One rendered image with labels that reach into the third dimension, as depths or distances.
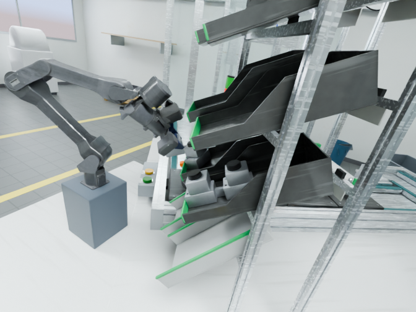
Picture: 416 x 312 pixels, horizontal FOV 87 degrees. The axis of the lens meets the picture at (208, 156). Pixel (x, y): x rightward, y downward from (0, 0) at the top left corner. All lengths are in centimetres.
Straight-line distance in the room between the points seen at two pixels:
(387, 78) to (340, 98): 433
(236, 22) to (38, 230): 89
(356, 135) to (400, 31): 165
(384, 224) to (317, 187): 90
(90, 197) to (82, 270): 22
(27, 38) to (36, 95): 576
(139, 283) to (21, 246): 40
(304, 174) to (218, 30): 26
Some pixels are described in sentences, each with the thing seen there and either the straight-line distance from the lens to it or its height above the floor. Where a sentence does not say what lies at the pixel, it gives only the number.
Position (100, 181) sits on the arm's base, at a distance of 77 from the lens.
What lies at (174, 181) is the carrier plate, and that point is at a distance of 97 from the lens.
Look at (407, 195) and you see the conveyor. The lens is 170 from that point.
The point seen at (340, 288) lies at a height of 86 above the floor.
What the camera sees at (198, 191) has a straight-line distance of 45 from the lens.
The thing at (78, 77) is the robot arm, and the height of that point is 139.
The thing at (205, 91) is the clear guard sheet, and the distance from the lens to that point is 218.
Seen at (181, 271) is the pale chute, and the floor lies 105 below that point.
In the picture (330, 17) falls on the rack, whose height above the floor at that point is 155.
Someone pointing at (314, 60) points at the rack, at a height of 151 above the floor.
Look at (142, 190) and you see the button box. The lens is 97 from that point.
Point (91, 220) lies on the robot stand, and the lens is 78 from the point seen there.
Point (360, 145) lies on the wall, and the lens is 484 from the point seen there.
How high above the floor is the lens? 150
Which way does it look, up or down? 25 degrees down
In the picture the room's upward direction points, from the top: 9 degrees clockwise
